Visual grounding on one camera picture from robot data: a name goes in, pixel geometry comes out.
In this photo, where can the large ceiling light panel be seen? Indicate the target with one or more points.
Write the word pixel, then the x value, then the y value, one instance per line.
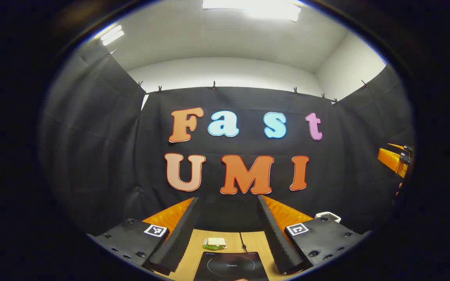
pixel 256 8

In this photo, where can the black induction cooktop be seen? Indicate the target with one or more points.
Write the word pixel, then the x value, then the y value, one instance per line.
pixel 229 267

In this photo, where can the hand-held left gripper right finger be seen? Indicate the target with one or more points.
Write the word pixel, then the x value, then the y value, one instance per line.
pixel 275 234

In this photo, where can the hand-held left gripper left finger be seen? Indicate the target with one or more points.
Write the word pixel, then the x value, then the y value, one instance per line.
pixel 184 234

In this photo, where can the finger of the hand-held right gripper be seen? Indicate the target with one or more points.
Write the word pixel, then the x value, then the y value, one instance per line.
pixel 391 160
pixel 396 146

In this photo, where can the white toaster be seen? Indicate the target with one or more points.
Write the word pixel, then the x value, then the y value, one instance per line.
pixel 328 215

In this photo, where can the small ceiling light panel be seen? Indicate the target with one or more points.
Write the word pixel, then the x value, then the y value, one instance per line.
pixel 111 35

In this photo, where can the sandwich with lettuce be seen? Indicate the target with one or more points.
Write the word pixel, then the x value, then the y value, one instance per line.
pixel 214 243

